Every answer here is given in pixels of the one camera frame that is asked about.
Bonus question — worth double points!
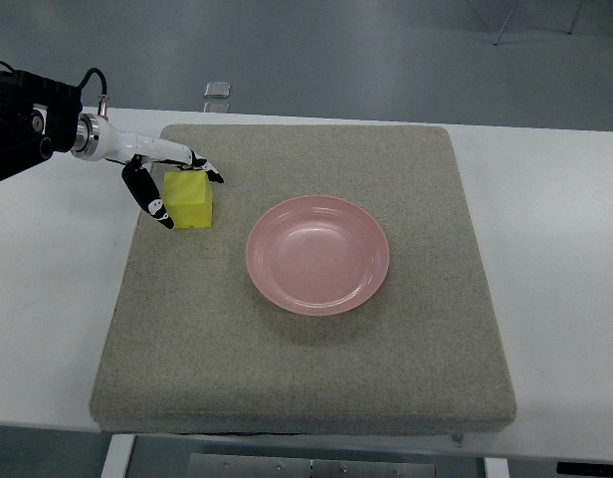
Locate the metal bracket under table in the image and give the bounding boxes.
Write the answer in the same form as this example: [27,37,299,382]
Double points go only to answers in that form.
[186,453,437,478]

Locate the chair legs in background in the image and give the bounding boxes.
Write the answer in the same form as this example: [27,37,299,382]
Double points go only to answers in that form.
[493,0,584,46]

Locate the grey fabric mat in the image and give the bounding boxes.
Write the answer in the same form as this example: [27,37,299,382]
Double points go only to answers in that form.
[90,124,516,436]

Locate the floor outlet plate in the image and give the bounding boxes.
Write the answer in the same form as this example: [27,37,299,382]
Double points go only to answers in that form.
[204,82,231,99]

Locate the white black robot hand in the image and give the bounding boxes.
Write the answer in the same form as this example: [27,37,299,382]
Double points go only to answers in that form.
[72,114,224,229]

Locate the white table leg frame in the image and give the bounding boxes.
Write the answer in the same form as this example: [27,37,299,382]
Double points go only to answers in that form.
[101,434,135,478]

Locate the black device under table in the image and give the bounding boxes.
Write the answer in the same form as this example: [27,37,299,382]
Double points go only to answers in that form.
[556,461,613,478]

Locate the pink plate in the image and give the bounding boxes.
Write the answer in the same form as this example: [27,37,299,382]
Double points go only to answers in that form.
[245,195,390,317]

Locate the yellow foam block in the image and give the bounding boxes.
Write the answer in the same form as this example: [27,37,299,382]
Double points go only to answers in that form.
[162,170,213,229]

